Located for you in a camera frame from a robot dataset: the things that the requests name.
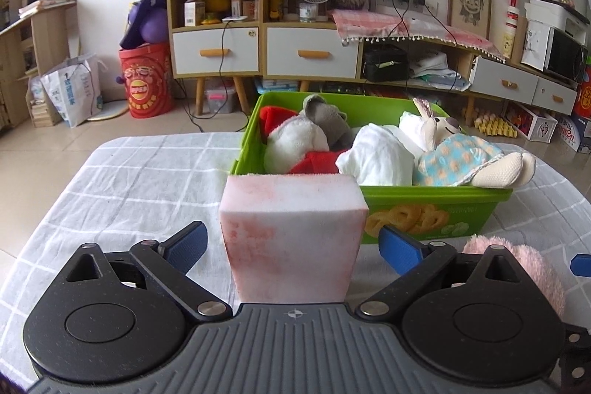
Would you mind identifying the white round stand base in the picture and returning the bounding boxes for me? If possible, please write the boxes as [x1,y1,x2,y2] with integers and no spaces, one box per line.
[87,100,130,121]

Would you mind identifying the paper drawing sheet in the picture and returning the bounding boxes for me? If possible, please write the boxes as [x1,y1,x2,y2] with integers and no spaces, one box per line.
[520,18,555,70]

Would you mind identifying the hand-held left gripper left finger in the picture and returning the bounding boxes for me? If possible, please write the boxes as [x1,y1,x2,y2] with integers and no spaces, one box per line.
[44,220,233,322]

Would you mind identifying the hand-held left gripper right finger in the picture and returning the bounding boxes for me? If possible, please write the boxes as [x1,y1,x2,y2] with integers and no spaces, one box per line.
[357,225,539,321]

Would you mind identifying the microwave oven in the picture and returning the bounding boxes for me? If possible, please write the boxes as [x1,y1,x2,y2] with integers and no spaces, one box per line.
[543,27,588,83]

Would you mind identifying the red gift boxes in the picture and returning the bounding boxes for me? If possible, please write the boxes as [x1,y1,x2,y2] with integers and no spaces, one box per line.
[560,65,591,155]

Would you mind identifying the white printer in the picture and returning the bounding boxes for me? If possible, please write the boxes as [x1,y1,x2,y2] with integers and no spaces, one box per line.
[523,0,590,33]

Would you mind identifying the black metal box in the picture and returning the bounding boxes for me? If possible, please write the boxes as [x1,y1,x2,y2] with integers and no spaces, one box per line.
[362,44,410,83]

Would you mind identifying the purple plush toy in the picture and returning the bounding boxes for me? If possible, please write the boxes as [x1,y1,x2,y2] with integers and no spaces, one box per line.
[119,0,168,50]

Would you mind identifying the framed cartoon girl picture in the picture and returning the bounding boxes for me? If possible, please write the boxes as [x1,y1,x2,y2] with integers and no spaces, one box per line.
[447,0,493,41]

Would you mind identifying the yellow egg tray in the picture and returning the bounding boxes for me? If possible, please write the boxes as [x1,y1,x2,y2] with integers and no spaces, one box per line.
[470,107,518,140]

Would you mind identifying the clear bin blue lid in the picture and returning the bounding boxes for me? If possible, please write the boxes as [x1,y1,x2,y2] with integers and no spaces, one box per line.
[254,77,301,95]

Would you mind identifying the wooden shelf cabinet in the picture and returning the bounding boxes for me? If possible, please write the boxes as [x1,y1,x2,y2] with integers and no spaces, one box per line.
[165,0,269,116]

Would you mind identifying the pink stained white sponge block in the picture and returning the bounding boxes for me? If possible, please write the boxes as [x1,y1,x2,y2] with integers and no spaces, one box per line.
[219,173,369,304]

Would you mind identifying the stack of paper cups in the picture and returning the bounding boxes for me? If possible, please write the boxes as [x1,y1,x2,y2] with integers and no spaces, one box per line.
[502,5,522,59]

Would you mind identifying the white muslin cloth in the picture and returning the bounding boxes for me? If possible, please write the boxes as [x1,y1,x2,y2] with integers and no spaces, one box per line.
[335,123,417,187]

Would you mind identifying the small white carton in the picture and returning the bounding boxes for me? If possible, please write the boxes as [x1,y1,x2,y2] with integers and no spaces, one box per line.
[184,0,206,27]

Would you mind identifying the red printed bucket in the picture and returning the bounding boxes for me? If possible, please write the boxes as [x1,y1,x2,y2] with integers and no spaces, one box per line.
[118,42,175,120]

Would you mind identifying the pink fluffy plush toy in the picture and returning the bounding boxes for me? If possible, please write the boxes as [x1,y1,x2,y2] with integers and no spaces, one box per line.
[462,234,568,328]

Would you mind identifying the grey checked tablecloth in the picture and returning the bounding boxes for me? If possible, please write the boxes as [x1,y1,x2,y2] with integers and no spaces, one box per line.
[0,131,591,386]

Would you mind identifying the wooden bookshelf desk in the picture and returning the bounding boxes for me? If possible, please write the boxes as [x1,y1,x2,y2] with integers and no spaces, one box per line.
[0,0,79,141]

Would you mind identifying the clear bin pink contents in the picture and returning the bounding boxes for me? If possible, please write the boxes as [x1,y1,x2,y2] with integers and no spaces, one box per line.
[205,88,236,114]

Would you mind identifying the white and red crate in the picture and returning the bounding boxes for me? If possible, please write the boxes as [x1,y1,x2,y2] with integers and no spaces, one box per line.
[503,102,560,144]

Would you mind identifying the pink tasselled cloth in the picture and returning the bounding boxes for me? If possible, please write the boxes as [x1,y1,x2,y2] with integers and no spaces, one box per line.
[332,8,507,63]

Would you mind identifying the santa plush toy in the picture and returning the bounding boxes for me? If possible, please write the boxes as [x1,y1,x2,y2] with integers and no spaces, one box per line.
[259,105,352,176]

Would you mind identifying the wooden low sideboard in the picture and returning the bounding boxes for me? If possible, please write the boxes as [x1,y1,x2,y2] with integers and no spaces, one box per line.
[262,19,579,128]

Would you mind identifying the white paper bag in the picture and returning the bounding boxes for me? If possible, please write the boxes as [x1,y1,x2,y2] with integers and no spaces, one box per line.
[40,54,103,128]

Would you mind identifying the grey mouse plush toy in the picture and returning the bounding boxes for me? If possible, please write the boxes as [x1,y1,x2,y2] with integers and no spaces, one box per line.
[302,94,354,148]

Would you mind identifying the wall power sockets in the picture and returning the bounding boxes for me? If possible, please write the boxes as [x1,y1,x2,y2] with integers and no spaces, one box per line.
[380,0,438,14]

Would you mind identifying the white drawer wooden handle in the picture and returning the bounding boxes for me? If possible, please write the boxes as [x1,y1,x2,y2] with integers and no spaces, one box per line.
[532,77,579,116]
[266,27,359,80]
[171,27,260,76]
[469,56,539,102]

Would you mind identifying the green plastic box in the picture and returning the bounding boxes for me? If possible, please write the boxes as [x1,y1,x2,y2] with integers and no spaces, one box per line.
[230,93,514,245]

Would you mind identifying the pile of papers and cloths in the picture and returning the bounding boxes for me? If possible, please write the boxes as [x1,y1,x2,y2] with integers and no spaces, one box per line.
[408,52,472,93]

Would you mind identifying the rabbit doll blue dress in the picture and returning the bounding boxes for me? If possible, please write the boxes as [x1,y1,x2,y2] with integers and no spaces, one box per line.
[399,97,537,190]

